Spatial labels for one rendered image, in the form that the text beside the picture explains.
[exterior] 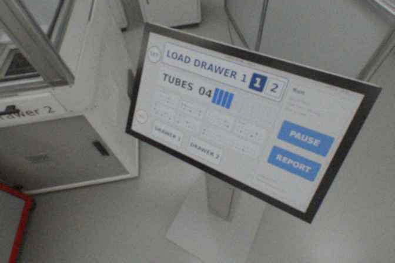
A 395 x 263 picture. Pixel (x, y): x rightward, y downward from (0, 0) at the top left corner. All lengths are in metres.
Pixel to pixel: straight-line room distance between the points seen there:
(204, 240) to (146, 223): 0.37
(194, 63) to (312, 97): 0.26
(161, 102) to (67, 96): 0.47
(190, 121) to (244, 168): 0.17
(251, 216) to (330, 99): 1.13
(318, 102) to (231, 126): 0.18
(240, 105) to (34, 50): 0.63
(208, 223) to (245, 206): 0.24
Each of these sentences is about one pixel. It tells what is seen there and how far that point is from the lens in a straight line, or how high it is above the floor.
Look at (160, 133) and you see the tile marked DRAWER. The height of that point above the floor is 1.00.
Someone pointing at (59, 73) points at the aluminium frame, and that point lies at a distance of 0.92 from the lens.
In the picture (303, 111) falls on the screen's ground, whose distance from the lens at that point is 0.51.
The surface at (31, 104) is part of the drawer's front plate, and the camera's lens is 1.03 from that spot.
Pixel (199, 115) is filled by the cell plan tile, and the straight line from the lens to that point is 0.56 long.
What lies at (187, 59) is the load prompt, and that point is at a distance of 0.56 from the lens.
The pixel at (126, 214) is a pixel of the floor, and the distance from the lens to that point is 1.65.
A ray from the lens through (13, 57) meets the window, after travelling 0.93.
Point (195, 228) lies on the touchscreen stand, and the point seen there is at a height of 0.04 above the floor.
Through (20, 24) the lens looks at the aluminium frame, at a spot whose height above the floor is 1.18.
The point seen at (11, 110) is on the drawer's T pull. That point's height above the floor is 0.91.
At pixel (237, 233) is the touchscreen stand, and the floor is 0.04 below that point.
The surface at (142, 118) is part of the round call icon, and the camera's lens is 0.65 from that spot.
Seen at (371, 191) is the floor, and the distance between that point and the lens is 1.88.
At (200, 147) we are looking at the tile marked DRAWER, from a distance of 0.58.
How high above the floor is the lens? 1.52
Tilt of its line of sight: 54 degrees down
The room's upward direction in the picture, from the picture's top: 6 degrees counter-clockwise
